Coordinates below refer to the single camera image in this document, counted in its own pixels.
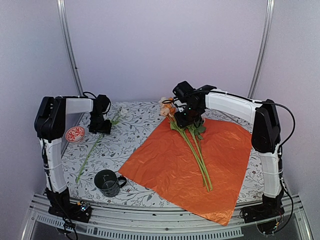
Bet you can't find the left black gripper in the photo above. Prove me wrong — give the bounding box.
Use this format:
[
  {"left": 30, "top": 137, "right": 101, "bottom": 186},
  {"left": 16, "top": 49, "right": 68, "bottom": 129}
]
[{"left": 89, "top": 113, "right": 112, "bottom": 135}]

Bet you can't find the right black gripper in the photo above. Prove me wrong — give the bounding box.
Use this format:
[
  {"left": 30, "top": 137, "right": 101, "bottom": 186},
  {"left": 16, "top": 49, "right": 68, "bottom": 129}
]
[{"left": 174, "top": 103, "right": 202, "bottom": 128}]

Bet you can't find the blue fake flower stem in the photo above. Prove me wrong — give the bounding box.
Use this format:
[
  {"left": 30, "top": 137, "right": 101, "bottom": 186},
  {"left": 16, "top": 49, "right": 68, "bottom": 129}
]
[{"left": 188, "top": 117, "right": 213, "bottom": 192}]

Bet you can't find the orange fake flower stem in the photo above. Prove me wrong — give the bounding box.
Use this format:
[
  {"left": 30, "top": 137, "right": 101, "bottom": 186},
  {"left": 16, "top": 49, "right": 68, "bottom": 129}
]
[{"left": 163, "top": 97, "right": 207, "bottom": 188}]

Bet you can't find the orange wrapping paper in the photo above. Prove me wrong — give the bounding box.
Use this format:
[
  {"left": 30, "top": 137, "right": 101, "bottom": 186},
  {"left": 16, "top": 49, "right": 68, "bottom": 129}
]
[{"left": 119, "top": 119, "right": 252, "bottom": 226}]

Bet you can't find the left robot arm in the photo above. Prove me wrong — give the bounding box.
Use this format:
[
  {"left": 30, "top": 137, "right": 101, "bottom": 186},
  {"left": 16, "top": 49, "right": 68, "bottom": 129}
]
[{"left": 34, "top": 94, "right": 112, "bottom": 194}]

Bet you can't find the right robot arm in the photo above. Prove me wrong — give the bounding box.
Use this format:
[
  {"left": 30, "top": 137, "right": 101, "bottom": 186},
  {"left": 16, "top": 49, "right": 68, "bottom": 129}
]
[{"left": 172, "top": 81, "right": 283, "bottom": 218}]

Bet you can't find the green leafy fake stem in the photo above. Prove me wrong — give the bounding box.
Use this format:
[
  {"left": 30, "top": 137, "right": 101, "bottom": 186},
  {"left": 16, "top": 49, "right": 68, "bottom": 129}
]
[{"left": 75, "top": 106, "right": 128, "bottom": 184}]

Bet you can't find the red white patterned bowl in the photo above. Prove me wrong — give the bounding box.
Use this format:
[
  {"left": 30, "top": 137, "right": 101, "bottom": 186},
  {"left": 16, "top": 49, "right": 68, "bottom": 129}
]
[{"left": 65, "top": 126, "right": 86, "bottom": 143}]

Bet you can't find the floral patterned tablecloth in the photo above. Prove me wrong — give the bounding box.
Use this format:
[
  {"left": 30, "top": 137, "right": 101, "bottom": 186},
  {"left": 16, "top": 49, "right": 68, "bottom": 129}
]
[{"left": 49, "top": 100, "right": 283, "bottom": 208}]

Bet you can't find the black mug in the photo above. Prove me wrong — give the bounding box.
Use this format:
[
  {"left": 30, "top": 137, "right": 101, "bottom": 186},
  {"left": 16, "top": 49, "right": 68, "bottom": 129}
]
[{"left": 94, "top": 169, "right": 127, "bottom": 198}]

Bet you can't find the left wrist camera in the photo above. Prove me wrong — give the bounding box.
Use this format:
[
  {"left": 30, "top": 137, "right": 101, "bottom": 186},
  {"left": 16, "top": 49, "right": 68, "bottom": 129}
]
[{"left": 92, "top": 94, "right": 111, "bottom": 117}]

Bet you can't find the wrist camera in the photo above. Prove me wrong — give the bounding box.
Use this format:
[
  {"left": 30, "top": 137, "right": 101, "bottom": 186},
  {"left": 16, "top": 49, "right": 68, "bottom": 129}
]
[
  {"left": 92, "top": 94, "right": 111, "bottom": 117},
  {"left": 172, "top": 81, "right": 198, "bottom": 104}
]

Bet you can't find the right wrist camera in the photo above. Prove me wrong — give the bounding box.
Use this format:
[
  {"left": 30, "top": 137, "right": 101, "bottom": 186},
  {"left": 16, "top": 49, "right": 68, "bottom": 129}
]
[{"left": 172, "top": 81, "right": 198, "bottom": 104}]

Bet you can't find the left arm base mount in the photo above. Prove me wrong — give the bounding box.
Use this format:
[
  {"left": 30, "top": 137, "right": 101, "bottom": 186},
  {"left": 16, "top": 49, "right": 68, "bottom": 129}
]
[{"left": 45, "top": 187, "right": 92, "bottom": 223}]

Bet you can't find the front aluminium rail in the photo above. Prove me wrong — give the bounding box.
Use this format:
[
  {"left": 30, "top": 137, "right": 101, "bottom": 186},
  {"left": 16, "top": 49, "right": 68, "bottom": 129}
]
[{"left": 21, "top": 188, "right": 317, "bottom": 240}]

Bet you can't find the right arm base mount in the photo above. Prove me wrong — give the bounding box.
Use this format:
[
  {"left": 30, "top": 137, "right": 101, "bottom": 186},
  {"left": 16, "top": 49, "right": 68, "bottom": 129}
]
[{"left": 239, "top": 195, "right": 294, "bottom": 236}]

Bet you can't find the left metal frame post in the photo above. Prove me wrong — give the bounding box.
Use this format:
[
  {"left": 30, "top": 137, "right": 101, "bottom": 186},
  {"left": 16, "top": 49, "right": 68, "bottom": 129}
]
[{"left": 56, "top": 0, "right": 83, "bottom": 95}]

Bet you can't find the metal frame post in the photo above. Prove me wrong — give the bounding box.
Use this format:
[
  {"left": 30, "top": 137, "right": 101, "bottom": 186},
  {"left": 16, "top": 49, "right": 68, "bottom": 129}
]
[
  {"left": 247, "top": 0, "right": 275, "bottom": 99},
  {"left": 56, "top": 0, "right": 83, "bottom": 95}
]

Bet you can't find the right metal frame post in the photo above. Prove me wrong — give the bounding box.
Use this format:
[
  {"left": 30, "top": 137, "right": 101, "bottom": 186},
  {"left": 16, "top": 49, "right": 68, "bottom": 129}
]
[{"left": 247, "top": 0, "right": 275, "bottom": 99}]

